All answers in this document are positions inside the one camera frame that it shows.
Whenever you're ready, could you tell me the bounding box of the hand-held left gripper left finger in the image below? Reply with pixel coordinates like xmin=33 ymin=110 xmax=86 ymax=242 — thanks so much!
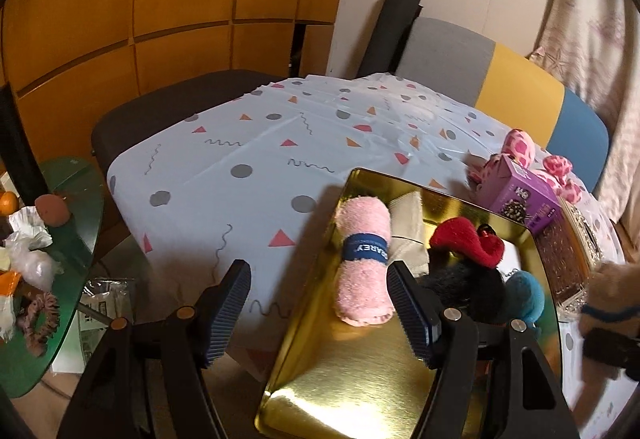
xmin=57 ymin=259 xmax=252 ymax=439

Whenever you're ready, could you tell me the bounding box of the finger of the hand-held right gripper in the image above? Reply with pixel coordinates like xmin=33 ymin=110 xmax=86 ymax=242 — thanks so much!
xmin=582 ymin=326 xmax=640 ymax=382

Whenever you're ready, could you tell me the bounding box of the grey yellow blue chair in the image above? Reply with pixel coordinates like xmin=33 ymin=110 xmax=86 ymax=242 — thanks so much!
xmin=395 ymin=17 xmax=611 ymax=194

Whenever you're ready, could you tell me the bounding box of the black plush with red bow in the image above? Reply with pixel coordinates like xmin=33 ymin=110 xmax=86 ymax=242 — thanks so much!
xmin=415 ymin=217 xmax=508 ymax=325

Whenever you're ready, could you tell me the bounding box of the patterned plastic tablecloth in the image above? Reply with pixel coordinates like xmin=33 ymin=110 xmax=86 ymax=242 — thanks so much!
xmin=106 ymin=74 xmax=626 ymax=439

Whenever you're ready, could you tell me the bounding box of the beige cloth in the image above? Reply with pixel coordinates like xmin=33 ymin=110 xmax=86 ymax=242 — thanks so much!
xmin=387 ymin=191 xmax=433 ymax=277

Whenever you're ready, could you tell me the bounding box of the black pole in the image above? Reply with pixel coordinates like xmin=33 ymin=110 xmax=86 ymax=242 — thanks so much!
xmin=0 ymin=84 xmax=51 ymax=204

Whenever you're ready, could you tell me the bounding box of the gold metal tray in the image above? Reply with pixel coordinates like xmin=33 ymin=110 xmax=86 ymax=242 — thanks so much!
xmin=254 ymin=167 xmax=593 ymax=439

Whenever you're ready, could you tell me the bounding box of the clear plastic packet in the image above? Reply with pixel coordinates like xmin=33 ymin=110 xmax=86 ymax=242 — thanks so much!
xmin=77 ymin=276 xmax=136 ymax=360

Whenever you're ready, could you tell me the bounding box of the black rolled mat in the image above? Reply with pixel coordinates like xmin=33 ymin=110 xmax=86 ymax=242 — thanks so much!
xmin=357 ymin=0 xmax=425 ymax=80

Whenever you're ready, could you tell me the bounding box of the purple carton box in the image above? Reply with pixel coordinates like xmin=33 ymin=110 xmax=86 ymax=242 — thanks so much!
xmin=475 ymin=154 xmax=563 ymax=236

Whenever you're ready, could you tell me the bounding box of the orange and white wrapper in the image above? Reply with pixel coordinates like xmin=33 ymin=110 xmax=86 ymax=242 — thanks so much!
xmin=0 ymin=269 xmax=23 ymax=342

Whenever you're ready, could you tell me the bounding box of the beige plush with blue collar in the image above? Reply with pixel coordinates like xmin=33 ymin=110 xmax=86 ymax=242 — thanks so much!
xmin=580 ymin=260 xmax=640 ymax=335

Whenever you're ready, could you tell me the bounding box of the pink towel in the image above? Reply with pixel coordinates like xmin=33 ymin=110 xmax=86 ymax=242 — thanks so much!
xmin=332 ymin=199 xmax=396 ymax=326

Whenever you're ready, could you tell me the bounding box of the brown scrunchie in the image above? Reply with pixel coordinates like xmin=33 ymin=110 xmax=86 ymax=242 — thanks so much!
xmin=15 ymin=293 xmax=62 ymax=360

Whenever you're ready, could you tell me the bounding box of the brown ball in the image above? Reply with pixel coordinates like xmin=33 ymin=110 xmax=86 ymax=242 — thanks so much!
xmin=34 ymin=194 xmax=71 ymax=226

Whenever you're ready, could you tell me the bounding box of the white crumpled plastic bag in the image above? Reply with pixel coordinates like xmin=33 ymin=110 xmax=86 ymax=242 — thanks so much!
xmin=5 ymin=206 xmax=53 ymax=250
xmin=5 ymin=239 xmax=63 ymax=292

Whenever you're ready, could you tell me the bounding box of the pink patterned curtain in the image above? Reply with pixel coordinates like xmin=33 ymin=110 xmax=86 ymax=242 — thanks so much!
xmin=530 ymin=0 xmax=640 ymax=265

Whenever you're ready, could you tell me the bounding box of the pink spotted giraffe plush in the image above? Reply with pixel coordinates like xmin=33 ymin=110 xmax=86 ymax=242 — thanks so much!
xmin=467 ymin=129 xmax=583 ymax=204

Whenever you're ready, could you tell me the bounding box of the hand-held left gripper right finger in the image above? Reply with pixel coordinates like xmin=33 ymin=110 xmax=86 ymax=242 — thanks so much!
xmin=387 ymin=260 xmax=581 ymax=439

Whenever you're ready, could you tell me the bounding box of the green glass side table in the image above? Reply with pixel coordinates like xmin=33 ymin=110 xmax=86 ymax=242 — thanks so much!
xmin=0 ymin=156 xmax=106 ymax=397

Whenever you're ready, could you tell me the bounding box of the blue plush toy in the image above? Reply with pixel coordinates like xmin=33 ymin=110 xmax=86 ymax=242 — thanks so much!
xmin=505 ymin=270 xmax=546 ymax=327

